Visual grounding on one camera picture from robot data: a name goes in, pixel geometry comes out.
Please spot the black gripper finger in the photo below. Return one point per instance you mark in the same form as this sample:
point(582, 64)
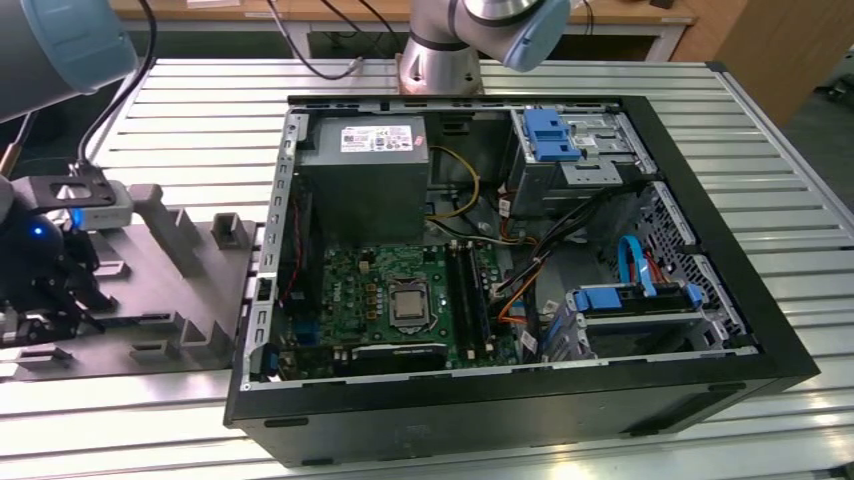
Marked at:
point(83, 270)
point(50, 315)

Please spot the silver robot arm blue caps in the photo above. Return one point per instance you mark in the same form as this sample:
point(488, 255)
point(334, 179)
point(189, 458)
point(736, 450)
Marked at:
point(54, 50)

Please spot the black RAM slot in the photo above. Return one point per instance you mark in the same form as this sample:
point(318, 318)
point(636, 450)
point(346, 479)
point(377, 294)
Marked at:
point(457, 300)

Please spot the grey parts rack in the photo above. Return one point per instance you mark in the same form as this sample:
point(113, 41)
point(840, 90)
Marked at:
point(167, 300)

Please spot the blue port connector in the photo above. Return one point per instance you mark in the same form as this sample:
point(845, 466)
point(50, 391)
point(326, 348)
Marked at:
point(271, 362)

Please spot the green motherboard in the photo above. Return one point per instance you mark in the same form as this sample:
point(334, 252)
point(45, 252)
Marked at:
point(348, 300)

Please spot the grey power supply unit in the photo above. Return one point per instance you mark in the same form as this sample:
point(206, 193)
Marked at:
point(361, 200)

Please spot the silver CPU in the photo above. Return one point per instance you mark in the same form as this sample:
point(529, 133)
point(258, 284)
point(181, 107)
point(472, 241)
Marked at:
point(409, 306)

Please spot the black graphics card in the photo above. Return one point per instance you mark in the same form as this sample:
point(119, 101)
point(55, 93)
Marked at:
point(401, 350)

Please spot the wooden desk white legs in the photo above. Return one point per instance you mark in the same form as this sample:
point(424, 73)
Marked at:
point(201, 10)

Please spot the black PC case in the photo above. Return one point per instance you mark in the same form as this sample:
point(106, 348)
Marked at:
point(468, 420)

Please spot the blue plastic drive latch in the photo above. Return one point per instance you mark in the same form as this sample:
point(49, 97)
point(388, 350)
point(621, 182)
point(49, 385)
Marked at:
point(548, 135)

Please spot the hard disk in blue carrier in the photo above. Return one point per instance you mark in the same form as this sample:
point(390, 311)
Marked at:
point(604, 300)

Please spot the metal drive cage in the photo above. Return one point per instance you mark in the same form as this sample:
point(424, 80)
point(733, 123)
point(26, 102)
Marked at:
point(594, 172)

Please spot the metal disk bay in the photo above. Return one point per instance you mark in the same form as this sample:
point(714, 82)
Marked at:
point(668, 318)

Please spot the wooden cabinet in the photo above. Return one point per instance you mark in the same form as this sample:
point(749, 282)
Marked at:
point(768, 50)

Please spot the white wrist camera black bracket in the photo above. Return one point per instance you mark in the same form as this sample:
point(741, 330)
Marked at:
point(107, 215)

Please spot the CPU socket metal frame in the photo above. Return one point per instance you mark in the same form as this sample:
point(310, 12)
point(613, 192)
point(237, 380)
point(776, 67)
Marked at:
point(410, 284)

